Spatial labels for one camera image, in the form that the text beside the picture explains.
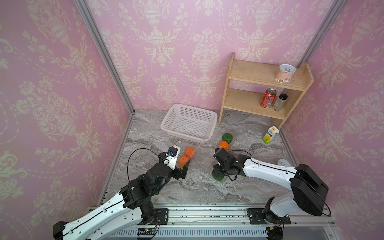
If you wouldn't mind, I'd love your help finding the green fruit container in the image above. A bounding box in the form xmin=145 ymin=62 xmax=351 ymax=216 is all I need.
xmin=222 ymin=133 xmax=234 ymax=144
xmin=212 ymin=171 xmax=224 ymax=182

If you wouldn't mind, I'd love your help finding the orange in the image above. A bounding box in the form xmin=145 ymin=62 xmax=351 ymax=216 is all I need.
xmin=219 ymin=141 xmax=230 ymax=151
xmin=184 ymin=147 xmax=196 ymax=160
xmin=178 ymin=156 xmax=190 ymax=169

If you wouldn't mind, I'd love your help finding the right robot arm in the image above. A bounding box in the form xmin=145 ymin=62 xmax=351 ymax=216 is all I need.
xmin=213 ymin=149 xmax=329 ymax=225

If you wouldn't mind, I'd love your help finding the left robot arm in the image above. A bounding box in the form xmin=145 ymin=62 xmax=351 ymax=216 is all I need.
xmin=53 ymin=163 xmax=189 ymax=240

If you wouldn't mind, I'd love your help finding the lemon drink carton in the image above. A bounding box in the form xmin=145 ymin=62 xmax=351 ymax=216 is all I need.
xmin=263 ymin=126 xmax=280 ymax=145

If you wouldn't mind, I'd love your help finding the white plastic basket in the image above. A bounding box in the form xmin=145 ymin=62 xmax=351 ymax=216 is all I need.
xmin=161 ymin=104 xmax=218 ymax=143

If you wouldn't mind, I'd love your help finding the yellow tin can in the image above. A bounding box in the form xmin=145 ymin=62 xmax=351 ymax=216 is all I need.
xmin=278 ymin=159 xmax=292 ymax=167

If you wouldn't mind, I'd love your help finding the glass jar black lid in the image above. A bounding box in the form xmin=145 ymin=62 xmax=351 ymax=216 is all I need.
xmin=273 ymin=94 xmax=288 ymax=112

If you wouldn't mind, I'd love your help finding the red soda can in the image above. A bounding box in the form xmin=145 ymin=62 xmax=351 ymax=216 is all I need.
xmin=260 ymin=88 xmax=277 ymax=108

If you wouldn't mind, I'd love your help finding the wooden two-tier shelf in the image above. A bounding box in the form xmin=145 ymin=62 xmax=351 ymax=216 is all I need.
xmin=218 ymin=53 xmax=314 ymax=129

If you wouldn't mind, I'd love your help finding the white orange paper cup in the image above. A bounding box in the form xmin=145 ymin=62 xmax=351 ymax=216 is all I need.
xmin=275 ymin=64 xmax=297 ymax=84

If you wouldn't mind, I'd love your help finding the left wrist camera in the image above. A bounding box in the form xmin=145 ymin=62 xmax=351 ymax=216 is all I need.
xmin=164 ymin=146 xmax=181 ymax=170

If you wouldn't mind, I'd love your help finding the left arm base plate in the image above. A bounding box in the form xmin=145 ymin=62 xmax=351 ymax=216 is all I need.
xmin=140 ymin=209 xmax=169 ymax=225

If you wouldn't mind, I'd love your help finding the aluminium rail frame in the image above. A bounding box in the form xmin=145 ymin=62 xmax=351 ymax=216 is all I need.
xmin=78 ymin=191 xmax=343 ymax=240

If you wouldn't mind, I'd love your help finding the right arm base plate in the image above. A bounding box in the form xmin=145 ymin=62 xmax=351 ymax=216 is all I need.
xmin=247 ymin=208 xmax=291 ymax=227

